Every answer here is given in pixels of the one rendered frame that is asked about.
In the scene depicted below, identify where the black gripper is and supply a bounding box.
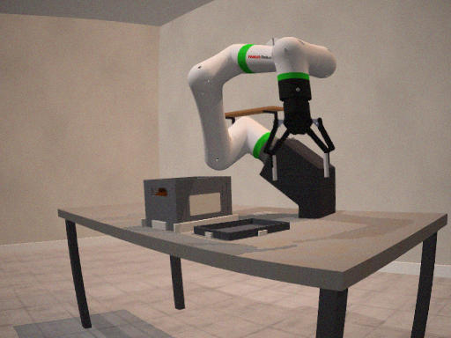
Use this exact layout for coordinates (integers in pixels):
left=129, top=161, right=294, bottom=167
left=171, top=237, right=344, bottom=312
left=263, top=100, right=335, bottom=180

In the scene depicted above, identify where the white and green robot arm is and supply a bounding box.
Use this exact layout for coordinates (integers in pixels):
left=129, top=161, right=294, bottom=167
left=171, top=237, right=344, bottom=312
left=188, top=37, right=336, bottom=171

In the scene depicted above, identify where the grey divided crate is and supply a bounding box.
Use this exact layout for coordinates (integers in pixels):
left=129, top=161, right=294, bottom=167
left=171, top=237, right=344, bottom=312
left=144, top=176, right=233, bottom=231

